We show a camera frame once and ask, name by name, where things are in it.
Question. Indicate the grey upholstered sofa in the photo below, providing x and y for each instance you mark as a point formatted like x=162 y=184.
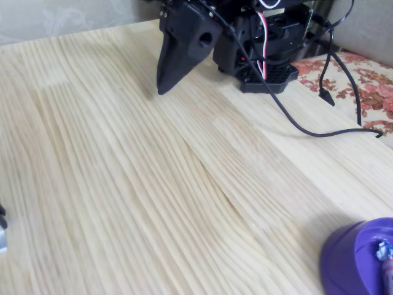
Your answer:
x=368 y=27

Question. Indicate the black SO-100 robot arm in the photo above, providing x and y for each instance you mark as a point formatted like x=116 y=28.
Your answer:
x=227 y=58

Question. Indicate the white metal bracket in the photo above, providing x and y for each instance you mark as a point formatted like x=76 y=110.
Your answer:
x=2 y=242

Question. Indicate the patterned curtain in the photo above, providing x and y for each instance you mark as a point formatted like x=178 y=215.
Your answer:
x=61 y=18

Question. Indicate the floral cloth with lace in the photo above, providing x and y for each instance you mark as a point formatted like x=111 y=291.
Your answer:
x=377 y=89

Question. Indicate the candy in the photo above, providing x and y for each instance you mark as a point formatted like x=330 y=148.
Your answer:
x=388 y=276

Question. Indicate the purple bowl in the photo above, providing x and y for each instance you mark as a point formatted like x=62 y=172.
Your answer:
x=340 y=261

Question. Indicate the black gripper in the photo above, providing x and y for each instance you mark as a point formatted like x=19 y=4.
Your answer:
x=187 y=38

